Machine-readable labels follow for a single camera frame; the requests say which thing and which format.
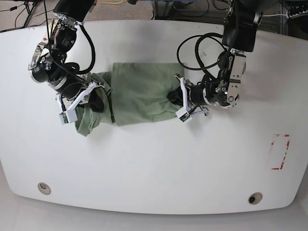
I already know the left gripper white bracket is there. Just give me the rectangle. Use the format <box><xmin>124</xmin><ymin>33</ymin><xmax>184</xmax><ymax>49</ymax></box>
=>
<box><xmin>166</xmin><ymin>74</ymin><xmax>210</xmax><ymax>124</ymax></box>

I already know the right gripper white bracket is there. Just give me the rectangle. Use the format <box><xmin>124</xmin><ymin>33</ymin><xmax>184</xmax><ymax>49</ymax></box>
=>
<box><xmin>56</xmin><ymin>81</ymin><xmax>108</xmax><ymax>124</ymax></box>

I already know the green t-shirt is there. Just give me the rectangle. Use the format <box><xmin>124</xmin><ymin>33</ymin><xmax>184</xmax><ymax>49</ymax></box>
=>
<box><xmin>75</xmin><ymin>63</ymin><xmax>184</xmax><ymax>137</ymax></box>

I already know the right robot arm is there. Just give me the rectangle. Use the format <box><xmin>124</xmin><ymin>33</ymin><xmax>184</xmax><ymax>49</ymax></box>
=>
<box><xmin>28</xmin><ymin>0</ymin><xmax>105</xmax><ymax>124</ymax></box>

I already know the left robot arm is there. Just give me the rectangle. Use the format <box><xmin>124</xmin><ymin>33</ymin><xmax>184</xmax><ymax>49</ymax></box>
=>
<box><xmin>167</xmin><ymin>0</ymin><xmax>262</xmax><ymax>123</ymax></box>

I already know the red tape rectangle marking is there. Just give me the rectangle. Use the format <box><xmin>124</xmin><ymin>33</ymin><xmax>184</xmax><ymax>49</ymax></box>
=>
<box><xmin>268</xmin><ymin>134</ymin><xmax>290</xmax><ymax>170</ymax></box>

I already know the white power strip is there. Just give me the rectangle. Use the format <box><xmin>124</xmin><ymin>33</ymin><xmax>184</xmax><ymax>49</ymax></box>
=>
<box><xmin>287</xmin><ymin>5</ymin><xmax>308</xmax><ymax>19</ymax></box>

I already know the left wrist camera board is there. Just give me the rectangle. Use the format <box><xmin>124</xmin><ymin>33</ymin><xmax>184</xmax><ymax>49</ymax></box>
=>
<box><xmin>180</xmin><ymin>114</ymin><xmax>192</xmax><ymax>123</ymax></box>

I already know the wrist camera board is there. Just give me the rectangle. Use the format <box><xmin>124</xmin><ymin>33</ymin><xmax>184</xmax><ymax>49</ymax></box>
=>
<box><xmin>59</xmin><ymin>114</ymin><xmax>68</xmax><ymax>125</ymax></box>
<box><xmin>180</xmin><ymin>114</ymin><xmax>192</xmax><ymax>123</ymax></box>

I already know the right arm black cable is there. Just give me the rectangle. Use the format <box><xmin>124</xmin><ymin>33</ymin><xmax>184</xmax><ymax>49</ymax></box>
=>
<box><xmin>43</xmin><ymin>0</ymin><xmax>97</xmax><ymax>75</ymax></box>

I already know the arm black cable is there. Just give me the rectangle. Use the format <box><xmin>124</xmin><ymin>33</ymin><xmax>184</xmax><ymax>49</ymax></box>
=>
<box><xmin>177</xmin><ymin>32</ymin><xmax>229</xmax><ymax>80</ymax></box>
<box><xmin>43</xmin><ymin>0</ymin><xmax>97</xmax><ymax>75</ymax></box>

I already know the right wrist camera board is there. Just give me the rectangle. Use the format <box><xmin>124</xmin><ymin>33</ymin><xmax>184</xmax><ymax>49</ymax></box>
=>
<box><xmin>59</xmin><ymin>114</ymin><xmax>68</xmax><ymax>125</ymax></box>

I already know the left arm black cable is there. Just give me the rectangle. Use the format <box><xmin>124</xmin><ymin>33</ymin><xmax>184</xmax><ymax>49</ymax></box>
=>
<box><xmin>177</xmin><ymin>32</ymin><xmax>229</xmax><ymax>80</ymax></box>

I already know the yellow cable on floor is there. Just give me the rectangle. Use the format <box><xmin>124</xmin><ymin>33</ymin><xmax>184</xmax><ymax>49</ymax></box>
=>
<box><xmin>96</xmin><ymin>0</ymin><xmax>126</xmax><ymax>6</ymax></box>

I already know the left table cable grommet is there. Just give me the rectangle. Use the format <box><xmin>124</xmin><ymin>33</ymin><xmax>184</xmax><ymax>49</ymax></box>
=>
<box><xmin>38</xmin><ymin>182</ymin><xmax>51</xmax><ymax>195</ymax></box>

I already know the table cable grommet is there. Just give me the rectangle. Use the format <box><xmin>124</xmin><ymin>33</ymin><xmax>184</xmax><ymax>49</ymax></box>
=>
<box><xmin>248</xmin><ymin>192</ymin><xmax>263</xmax><ymax>205</ymax></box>
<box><xmin>38</xmin><ymin>182</ymin><xmax>51</xmax><ymax>195</ymax></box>

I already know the right table cable grommet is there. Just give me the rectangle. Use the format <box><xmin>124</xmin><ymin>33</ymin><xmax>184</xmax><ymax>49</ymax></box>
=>
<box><xmin>248</xmin><ymin>192</ymin><xmax>263</xmax><ymax>205</ymax></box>

